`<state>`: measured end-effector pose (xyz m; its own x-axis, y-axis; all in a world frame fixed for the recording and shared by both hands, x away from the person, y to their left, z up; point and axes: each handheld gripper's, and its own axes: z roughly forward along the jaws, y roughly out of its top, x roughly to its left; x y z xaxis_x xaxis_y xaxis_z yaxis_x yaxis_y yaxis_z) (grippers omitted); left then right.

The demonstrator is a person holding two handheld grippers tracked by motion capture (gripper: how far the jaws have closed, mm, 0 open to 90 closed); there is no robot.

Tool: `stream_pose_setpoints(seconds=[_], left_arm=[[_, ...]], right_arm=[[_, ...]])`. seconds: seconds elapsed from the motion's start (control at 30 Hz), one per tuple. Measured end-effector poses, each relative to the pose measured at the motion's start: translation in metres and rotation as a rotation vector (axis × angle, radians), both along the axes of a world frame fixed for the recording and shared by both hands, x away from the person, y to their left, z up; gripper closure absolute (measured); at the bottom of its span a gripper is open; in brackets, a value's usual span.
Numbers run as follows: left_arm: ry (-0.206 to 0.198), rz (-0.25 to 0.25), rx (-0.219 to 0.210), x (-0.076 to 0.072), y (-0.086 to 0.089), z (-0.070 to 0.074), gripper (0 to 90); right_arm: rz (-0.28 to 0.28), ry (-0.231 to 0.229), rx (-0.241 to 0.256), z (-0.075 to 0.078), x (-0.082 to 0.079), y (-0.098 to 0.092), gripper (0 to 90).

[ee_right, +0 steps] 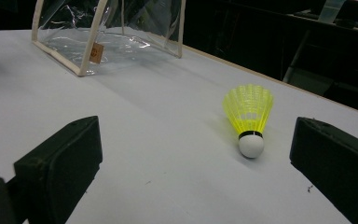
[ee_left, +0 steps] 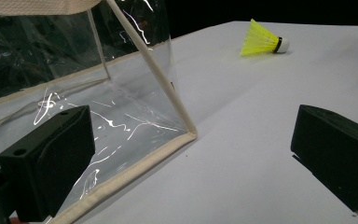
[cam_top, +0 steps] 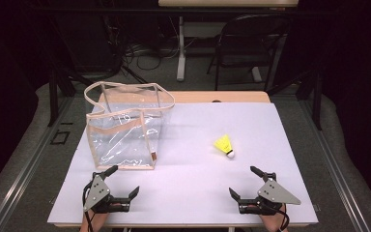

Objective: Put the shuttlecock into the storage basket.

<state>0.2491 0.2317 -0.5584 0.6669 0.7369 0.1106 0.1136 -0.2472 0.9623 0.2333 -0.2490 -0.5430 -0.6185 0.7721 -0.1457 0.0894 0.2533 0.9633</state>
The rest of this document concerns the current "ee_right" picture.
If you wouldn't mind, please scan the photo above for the yellow plastic shuttlecock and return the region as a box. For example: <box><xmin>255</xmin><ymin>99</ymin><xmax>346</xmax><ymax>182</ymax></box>
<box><xmin>222</xmin><ymin>83</ymin><xmax>274</xmax><ymax>159</ymax></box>

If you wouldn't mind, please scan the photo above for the white table cover sheet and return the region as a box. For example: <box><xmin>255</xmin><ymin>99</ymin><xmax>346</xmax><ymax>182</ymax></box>
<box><xmin>0</xmin><ymin>26</ymin><xmax>358</xmax><ymax>224</ymax></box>

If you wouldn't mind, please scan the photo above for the grey metal bar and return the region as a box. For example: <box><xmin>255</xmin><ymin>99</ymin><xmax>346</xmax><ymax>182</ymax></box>
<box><xmin>282</xmin><ymin>29</ymin><xmax>312</xmax><ymax>84</ymax></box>

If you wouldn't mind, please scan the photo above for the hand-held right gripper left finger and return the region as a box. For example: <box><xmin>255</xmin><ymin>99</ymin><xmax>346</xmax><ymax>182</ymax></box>
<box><xmin>13</xmin><ymin>115</ymin><xmax>103</xmax><ymax>224</ymax></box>

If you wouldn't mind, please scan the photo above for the clear plastic bag beige trim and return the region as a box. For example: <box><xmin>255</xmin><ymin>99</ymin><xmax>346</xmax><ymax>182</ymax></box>
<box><xmin>31</xmin><ymin>0</ymin><xmax>187</xmax><ymax>77</ymax></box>

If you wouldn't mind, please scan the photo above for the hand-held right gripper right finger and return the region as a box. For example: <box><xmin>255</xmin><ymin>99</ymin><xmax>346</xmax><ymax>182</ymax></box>
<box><xmin>289</xmin><ymin>117</ymin><xmax>358</xmax><ymax>224</ymax></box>

